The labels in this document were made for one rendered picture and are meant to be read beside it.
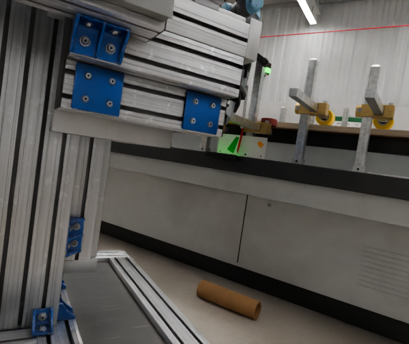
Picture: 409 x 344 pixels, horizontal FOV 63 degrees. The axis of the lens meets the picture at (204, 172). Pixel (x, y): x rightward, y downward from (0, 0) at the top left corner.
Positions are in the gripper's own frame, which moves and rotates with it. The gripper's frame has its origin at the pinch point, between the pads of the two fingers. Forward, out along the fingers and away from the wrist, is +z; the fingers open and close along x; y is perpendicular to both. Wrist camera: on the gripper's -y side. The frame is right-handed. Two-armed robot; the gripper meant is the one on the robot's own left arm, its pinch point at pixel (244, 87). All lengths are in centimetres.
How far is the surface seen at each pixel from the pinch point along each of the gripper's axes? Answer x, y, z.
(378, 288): -3, -73, 80
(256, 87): -4.8, -4.8, -1.8
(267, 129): -1.4, -13.4, 17.6
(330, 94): -716, -115, -158
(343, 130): -6.1, -47.1, 12.9
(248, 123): 9.9, -5.4, 17.5
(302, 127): 4.1, -28.7, 15.4
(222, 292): 6, -6, 95
